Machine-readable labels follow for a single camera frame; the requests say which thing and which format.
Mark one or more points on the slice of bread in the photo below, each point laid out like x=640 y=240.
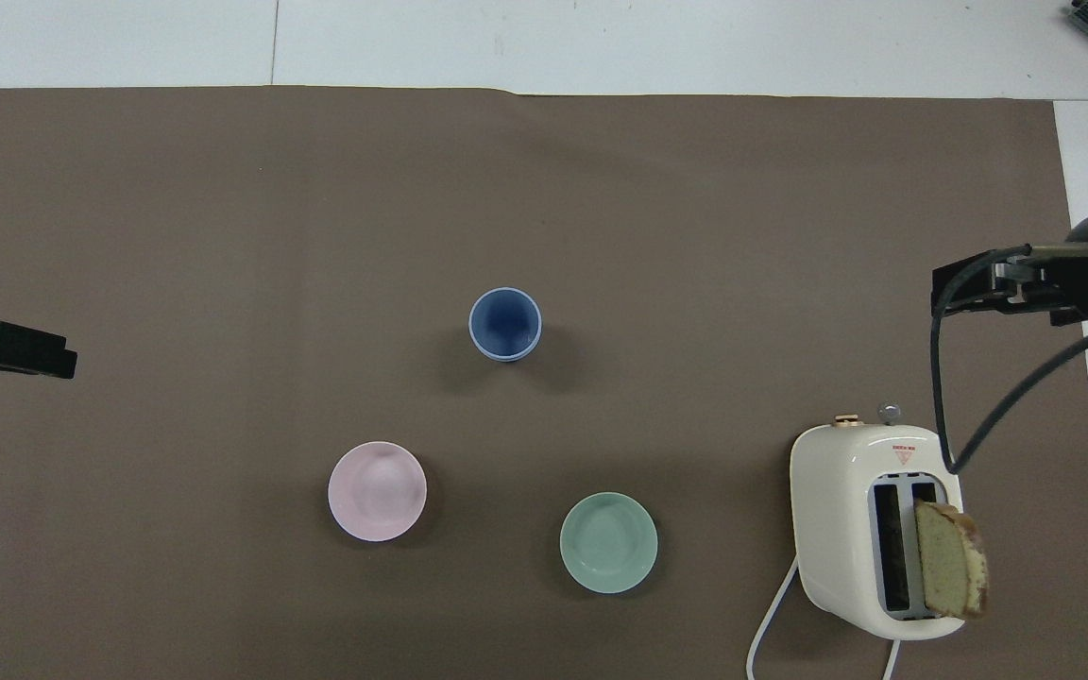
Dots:
x=948 y=565

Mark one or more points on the blue cup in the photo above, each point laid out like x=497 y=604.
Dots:
x=504 y=323

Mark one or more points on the green plate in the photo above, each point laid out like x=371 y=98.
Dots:
x=608 y=543

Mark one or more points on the cream white toaster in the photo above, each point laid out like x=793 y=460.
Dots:
x=832 y=529

